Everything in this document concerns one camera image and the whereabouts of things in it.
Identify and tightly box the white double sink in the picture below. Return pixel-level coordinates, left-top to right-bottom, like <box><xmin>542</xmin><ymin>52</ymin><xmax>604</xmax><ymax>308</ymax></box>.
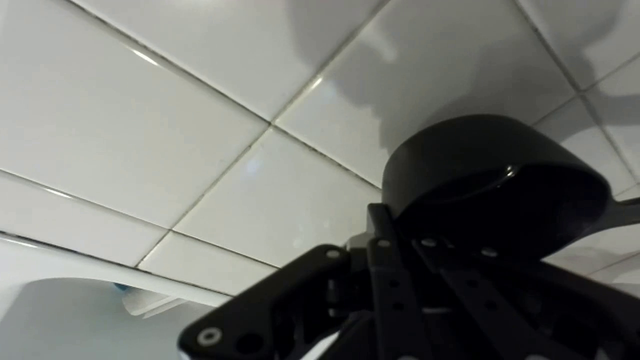
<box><xmin>0</xmin><ymin>233</ymin><xmax>232</xmax><ymax>360</ymax></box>

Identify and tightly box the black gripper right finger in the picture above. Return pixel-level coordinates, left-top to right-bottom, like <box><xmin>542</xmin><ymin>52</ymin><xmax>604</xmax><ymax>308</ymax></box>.
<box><xmin>365</xmin><ymin>201</ymin><xmax>640</xmax><ymax>360</ymax></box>

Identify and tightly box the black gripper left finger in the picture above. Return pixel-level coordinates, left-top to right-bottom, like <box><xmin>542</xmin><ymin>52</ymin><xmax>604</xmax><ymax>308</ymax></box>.
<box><xmin>175</xmin><ymin>242</ymin><xmax>376</xmax><ymax>360</ymax></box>

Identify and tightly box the small black pan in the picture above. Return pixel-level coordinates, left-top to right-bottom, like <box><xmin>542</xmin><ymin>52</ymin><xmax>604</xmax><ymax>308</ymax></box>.
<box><xmin>380</xmin><ymin>113</ymin><xmax>640</xmax><ymax>263</ymax></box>

